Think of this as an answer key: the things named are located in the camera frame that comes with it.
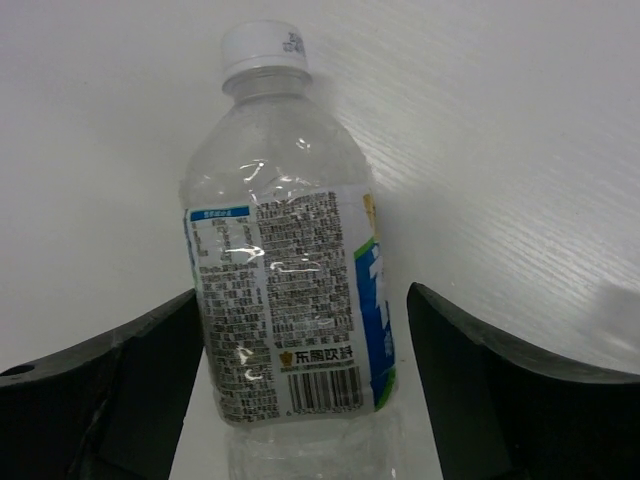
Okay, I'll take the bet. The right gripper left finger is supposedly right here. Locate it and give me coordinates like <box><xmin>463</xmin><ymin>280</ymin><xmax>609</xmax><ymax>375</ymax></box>
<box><xmin>1</xmin><ymin>291</ymin><xmax>203</xmax><ymax>479</ymax></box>

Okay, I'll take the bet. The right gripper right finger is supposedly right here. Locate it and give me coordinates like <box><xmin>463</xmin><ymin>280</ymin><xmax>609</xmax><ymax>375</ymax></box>
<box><xmin>407</xmin><ymin>283</ymin><xmax>639</xmax><ymax>479</ymax></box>

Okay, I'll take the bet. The green label water bottle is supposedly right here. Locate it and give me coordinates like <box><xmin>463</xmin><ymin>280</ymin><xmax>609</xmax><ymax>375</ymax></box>
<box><xmin>180</xmin><ymin>20</ymin><xmax>401</xmax><ymax>479</ymax></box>

